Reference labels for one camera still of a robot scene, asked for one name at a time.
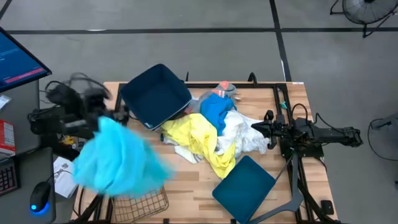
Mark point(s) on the grey desk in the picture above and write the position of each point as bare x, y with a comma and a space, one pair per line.
25, 109

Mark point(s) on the grey camera mount arm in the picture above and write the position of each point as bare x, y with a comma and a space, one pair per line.
295, 186

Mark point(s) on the black aluminium table frame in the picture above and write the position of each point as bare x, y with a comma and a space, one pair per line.
248, 85

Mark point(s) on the printed white paper sheet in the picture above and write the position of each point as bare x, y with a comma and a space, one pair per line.
63, 177

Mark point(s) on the small white card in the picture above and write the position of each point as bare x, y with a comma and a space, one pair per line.
4, 101

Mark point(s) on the navy white striped fabric bin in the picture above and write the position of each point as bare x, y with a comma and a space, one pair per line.
155, 96

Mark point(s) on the grey stand base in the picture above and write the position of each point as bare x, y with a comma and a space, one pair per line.
388, 121

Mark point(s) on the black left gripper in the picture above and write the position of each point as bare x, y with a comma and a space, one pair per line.
118, 115

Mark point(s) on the small teal tag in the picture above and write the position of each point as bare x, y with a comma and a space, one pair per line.
283, 105

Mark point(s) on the red and white box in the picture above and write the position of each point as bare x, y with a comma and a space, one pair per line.
7, 138

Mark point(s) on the white sock grey stripes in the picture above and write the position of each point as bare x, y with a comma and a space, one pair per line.
186, 154

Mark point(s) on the royal blue cloth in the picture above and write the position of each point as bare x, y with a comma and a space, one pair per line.
216, 109

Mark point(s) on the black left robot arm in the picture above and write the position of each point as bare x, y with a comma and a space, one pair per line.
62, 124

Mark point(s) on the computer monitor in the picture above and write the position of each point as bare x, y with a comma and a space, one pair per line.
18, 62

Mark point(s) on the white cloth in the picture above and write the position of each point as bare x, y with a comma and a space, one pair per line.
242, 133

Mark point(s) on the black floor fan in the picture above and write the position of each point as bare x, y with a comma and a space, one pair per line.
367, 11

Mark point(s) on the teal plastic bin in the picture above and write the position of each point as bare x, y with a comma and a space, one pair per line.
244, 189

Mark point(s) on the black power box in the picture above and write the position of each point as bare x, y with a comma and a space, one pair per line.
327, 207

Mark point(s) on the turquoise cloth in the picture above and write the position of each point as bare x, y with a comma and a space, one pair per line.
121, 161

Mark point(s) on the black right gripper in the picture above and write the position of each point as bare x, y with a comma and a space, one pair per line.
278, 129

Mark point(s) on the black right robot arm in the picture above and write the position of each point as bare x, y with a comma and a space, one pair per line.
335, 135

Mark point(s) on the yellow cloth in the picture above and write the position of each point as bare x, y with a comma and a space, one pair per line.
196, 133

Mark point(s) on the black keyboard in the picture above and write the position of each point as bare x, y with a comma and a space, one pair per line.
7, 179

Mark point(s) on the black computer mouse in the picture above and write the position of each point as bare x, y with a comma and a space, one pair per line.
39, 196

